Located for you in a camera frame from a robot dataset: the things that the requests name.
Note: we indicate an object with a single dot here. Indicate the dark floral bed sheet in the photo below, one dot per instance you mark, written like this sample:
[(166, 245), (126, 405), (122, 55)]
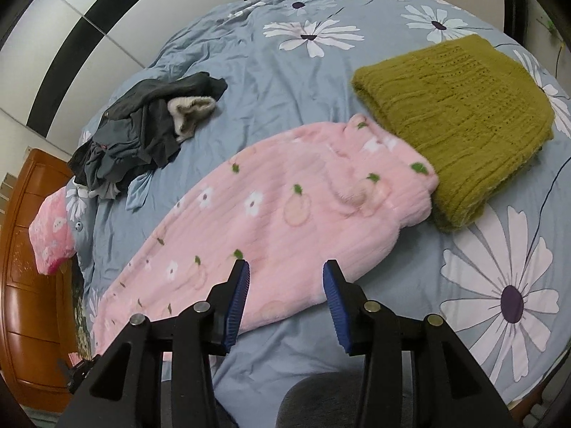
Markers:
[(82, 321)]

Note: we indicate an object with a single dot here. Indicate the wooden headboard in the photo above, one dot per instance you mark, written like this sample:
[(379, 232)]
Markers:
[(31, 298)]

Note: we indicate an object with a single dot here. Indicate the cream fuzzy garment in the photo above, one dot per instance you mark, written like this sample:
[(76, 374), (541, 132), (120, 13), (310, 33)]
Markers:
[(192, 109)]

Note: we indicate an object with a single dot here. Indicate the light blue cloth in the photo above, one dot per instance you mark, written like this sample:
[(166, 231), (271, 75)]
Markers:
[(138, 189)]

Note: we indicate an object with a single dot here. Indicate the green hanging vine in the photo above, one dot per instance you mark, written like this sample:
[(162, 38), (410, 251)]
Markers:
[(552, 29)]

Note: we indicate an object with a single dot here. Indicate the blue-grey floral duvet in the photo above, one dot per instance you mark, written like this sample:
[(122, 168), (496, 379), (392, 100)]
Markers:
[(312, 76)]

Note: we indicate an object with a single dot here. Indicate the white wardrobe with black stripe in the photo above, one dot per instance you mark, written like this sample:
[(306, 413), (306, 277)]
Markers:
[(44, 31)]

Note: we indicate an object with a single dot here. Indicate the pink fleece pajama pants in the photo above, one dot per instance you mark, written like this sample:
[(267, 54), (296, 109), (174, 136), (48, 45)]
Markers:
[(267, 214)]

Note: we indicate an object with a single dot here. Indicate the white garment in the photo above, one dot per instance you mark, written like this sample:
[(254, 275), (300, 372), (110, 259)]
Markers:
[(107, 191)]

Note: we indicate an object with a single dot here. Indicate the dark grey sweatshirt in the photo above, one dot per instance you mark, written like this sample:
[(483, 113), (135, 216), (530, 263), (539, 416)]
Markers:
[(147, 98)]

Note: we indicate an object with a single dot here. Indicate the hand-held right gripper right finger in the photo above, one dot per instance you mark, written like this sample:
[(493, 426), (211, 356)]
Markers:
[(339, 307)]

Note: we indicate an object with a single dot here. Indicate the charcoal garment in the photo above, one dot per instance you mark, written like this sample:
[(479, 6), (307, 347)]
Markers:
[(98, 160)]

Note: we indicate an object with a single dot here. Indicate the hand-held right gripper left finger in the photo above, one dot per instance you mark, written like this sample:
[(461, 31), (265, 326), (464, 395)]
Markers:
[(236, 303)]

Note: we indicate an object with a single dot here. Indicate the pink cloud print quilt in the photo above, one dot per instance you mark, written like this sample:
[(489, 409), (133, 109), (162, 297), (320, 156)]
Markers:
[(51, 232)]

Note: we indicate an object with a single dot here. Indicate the green knitted sweater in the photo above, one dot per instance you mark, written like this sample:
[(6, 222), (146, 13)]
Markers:
[(455, 116)]

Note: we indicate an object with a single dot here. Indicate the blue-grey floral pillow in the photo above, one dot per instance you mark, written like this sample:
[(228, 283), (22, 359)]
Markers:
[(76, 207)]

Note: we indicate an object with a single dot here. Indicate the black furniture frame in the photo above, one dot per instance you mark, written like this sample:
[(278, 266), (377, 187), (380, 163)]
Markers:
[(517, 0)]

